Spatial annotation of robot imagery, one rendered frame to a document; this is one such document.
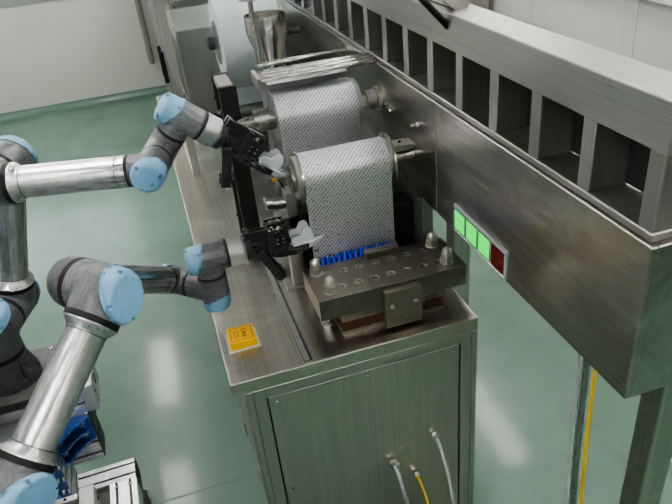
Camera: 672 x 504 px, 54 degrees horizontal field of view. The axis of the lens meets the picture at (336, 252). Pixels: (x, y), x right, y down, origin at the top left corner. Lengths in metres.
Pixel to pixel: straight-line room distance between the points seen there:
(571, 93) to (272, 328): 1.00
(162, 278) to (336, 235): 0.47
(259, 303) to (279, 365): 0.28
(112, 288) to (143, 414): 1.66
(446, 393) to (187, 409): 1.39
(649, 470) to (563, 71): 0.85
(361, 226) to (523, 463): 1.22
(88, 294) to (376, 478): 1.02
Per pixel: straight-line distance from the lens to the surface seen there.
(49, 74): 7.30
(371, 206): 1.77
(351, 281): 1.69
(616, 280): 1.14
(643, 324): 1.14
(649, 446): 1.53
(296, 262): 1.88
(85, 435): 2.07
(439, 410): 1.93
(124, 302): 1.42
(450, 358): 1.81
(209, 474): 2.68
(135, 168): 1.53
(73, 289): 1.45
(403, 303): 1.69
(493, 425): 2.74
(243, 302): 1.90
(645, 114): 1.02
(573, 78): 1.14
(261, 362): 1.68
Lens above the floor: 1.97
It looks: 31 degrees down
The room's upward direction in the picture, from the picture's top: 6 degrees counter-clockwise
